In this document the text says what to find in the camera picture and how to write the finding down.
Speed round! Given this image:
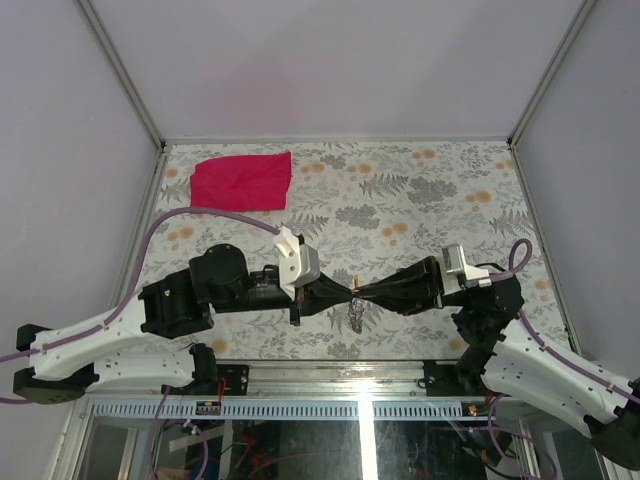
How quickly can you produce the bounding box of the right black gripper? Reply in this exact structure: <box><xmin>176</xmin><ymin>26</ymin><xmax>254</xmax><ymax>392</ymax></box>
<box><xmin>354</xmin><ymin>255</ymin><xmax>472</xmax><ymax>317</ymax></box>

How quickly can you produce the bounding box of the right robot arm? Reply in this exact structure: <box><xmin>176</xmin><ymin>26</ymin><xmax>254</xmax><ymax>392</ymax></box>
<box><xmin>353</xmin><ymin>246</ymin><xmax>639</xmax><ymax>471</ymax></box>

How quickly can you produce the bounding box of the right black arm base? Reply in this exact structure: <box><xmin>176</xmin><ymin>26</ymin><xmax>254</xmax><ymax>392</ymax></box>
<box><xmin>416</xmin><ymin>360</ymin><xmax>468</xmax><ymax>397</ymax></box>

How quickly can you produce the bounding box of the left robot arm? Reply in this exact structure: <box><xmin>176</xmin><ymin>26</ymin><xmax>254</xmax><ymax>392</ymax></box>
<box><xmin>13</xmin><ymin>244</ymin><xmax>352</xmax><ymax>405</ymax></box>

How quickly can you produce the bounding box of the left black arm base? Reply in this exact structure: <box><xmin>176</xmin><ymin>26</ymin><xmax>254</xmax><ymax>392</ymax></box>
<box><xmin>217</xmin><ymin>364</ymin><xmax>250</xmax><ymax>397</ymax></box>

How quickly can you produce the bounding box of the pink folded cloth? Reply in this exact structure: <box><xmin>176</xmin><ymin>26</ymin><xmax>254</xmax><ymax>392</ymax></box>
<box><xmin>190</xmin><ymin>152</ymin><xmax>292</xmax><ymax>212</ymax></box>

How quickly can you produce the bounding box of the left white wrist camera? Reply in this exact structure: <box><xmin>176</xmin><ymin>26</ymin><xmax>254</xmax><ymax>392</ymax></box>
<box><xmin>273</xmin><ymin>227</ymin><xmax>321</xmax><ymax>300</ymax></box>

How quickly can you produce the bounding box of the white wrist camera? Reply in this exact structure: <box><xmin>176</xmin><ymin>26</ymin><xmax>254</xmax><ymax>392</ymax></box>
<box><xmin>273</xmin><ymin>227</ymin><xmax>321</xmax><ymax>300</ymax></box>
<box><xmin>436</xmin><ymin>244</ymin><xmax>492</xmax><ymax>295</ymax></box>

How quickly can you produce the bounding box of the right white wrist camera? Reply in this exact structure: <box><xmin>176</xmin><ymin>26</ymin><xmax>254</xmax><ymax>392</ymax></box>
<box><xmin>436</xmin><ymin>244</ymin><xmax>492</xmax><ymax>295</ymax></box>

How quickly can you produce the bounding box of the aluminium front rail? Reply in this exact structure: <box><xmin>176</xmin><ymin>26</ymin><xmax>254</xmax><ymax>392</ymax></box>
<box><xmin>89</xmin><ymin>358</ymin><xmax>501</xmax><ymax>401</ymax></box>

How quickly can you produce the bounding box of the white slotted cable duct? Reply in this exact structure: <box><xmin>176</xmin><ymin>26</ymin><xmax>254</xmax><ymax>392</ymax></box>
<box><xmin>91</xmin><ymin>399</ymin><xmax>486</xmax><ymax>421</ymax></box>

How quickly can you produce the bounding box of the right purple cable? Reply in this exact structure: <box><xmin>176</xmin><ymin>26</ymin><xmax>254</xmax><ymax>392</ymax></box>
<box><xmin>487</xmin><ymin>238</ymin><xmax>640</xmax><ymax>396</ymax></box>

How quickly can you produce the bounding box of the purple cable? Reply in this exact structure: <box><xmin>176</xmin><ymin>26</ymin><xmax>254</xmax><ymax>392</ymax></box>
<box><xmin>487</xmin><ymin>238</ymin><xmax>640</xmax><ymax>396</ymax></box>
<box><xmin>0</xmin><ymin>207</ymin><xmax>284</xmax><ymax>405</ymax></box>

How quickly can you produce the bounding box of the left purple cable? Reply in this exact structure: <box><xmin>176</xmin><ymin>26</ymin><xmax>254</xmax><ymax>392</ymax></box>
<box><xmin>0</xmin><ymin>207</ymin><xmax>284</xmax><ymax>405</ymax></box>

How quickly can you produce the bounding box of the right aluminium frame post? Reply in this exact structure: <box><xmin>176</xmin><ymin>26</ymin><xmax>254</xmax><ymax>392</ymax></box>
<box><xmin>507</xmin><ymin>0</ymin><xmax>600</xmax><ymax>147</ymax></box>

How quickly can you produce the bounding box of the aluminium frame post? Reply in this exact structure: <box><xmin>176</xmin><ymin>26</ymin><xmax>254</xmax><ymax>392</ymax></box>
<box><xmin>507</xmin><ymin>0</ymin><xmax>600</xmax><ymax>147</ymax></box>
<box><xmin>73</xmin><ymin>0</ymin><xmax>166</xmax><ymax>151</ymax></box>

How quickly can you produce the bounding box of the left aluminium frame post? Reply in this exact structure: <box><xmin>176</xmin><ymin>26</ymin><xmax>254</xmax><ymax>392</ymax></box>
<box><xmin>73</xmin><ymin>0</ymin><xmax>166</xmax><ymax>151</ymax></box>

